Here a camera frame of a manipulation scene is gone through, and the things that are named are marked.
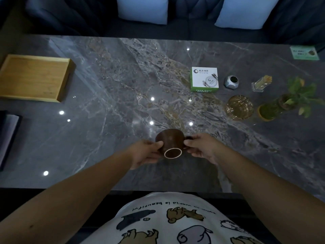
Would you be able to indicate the person's left hand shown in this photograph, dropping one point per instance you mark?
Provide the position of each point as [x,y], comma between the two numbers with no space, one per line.
[141,154]

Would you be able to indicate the person's right hand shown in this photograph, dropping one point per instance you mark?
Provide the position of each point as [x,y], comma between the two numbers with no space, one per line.
[205,148]

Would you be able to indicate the person's left thumb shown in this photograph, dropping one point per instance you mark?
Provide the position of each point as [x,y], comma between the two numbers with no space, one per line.
[157,144]

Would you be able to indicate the person's right thumb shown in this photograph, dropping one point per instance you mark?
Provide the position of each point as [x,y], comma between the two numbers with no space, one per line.
[191,142]

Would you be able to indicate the brown ceramic cup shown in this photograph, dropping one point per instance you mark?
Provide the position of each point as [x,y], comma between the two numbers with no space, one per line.
[172,143]

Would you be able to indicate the person's right forearm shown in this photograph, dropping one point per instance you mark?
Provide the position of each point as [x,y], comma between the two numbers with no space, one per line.
[274,200]

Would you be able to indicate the person's left forearm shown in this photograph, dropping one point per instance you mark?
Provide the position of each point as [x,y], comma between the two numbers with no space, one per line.
[63,200]

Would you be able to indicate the amber glass ashtray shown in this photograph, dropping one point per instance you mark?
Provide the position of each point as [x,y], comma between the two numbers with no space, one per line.
[239,107]

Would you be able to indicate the white and green box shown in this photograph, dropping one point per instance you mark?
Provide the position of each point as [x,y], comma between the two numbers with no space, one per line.
[205,79]

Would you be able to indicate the small silver timer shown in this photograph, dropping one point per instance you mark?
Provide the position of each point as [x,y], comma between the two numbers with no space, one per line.
[231,82]

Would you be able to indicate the white cartoon print shirt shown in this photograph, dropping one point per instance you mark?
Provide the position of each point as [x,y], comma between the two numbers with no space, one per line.
[170,218]

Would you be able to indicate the clear toothpick holder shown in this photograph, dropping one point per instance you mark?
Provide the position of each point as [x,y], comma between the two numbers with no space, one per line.
[262,83]

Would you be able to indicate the small potted green plant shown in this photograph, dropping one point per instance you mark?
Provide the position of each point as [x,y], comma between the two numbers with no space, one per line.
[292,99]

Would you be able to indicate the dark blue sofa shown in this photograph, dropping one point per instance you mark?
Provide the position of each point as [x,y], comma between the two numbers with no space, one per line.
[177,15]

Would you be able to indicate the light blue cushion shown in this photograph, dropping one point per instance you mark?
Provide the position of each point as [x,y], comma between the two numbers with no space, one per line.
[245,12]
[142,9]

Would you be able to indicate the wooden tray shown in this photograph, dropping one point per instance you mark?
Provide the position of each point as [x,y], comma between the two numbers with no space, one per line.
[33,77]

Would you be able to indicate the green table card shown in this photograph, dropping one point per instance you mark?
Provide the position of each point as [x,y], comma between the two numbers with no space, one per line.
[304,53]

